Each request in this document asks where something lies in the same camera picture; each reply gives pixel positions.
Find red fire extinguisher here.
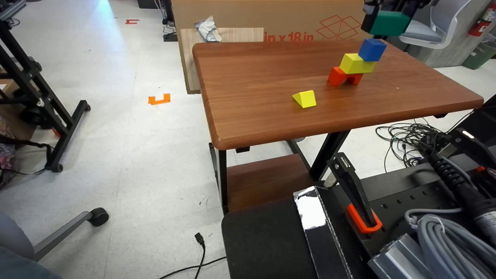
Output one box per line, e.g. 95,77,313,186
468,3,496,37

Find brown wooden table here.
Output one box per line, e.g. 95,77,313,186
192,40,484,212

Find tangled grey floor cables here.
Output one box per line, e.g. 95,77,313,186
374,121,440,173

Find blue cube block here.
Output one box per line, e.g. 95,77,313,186
358,38,386,62

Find orange floor marker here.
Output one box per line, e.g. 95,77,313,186
147,93,171,105

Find grey office chair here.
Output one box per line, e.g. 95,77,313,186
400,0,471,49

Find grey chair base with caster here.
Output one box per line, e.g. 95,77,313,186
0,206,112,279

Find yellow rectangular block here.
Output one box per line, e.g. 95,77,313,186
339,52,375,74

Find black power cord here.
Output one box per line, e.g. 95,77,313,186
158,231,228,279

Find yellow wedge block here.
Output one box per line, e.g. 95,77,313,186
293,90,316,108

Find black metal stand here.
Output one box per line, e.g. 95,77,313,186
0,0,91,172

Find black orange clamp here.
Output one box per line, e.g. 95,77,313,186
329,152,383,235

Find crumpled white paper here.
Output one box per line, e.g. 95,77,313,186
195,15,222,43

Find orange arch block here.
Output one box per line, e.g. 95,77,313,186
327,66,361,86

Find green rectangular block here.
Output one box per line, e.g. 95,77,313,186
370,11,411,37

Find large cardboard box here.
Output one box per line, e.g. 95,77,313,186
171,0,384,94

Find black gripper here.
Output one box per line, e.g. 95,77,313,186
361,0,432,32

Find grey coiled cable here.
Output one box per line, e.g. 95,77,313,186
403,207,496,279

